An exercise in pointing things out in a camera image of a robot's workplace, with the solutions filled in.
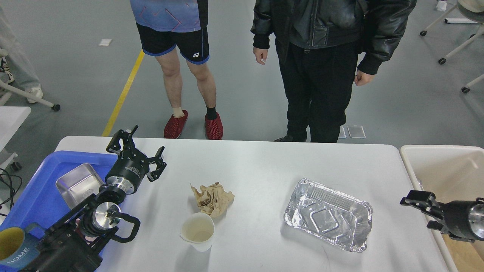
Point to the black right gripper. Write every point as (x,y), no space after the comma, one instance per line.
(461,220)

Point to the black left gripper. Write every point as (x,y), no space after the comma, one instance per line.
(132,166)

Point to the square stainless steel tray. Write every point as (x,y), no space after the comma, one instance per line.
(78,184)

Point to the aluminium foil tray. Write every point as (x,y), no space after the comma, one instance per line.
(333,216)

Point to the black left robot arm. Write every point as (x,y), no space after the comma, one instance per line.
(74,242)

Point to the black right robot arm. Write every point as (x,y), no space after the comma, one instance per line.
(461,220)

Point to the beige plastic bin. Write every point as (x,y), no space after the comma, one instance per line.
(451,173)

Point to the crumpled brown paper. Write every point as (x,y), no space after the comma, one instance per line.
(212,200)

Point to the white paper cup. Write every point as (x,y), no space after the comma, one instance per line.
(198,230)

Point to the blue plastic tray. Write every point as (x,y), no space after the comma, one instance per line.
(41,201)

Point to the person in blue shorts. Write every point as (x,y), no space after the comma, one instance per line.
(167,29)

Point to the white side table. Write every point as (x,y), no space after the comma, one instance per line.
(11,118)

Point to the white chair base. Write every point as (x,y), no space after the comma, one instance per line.
(17,73)

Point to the blue HOME mug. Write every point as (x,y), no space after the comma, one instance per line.
(18,246)

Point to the person in black leather jacket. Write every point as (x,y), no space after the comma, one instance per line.
(325,47)

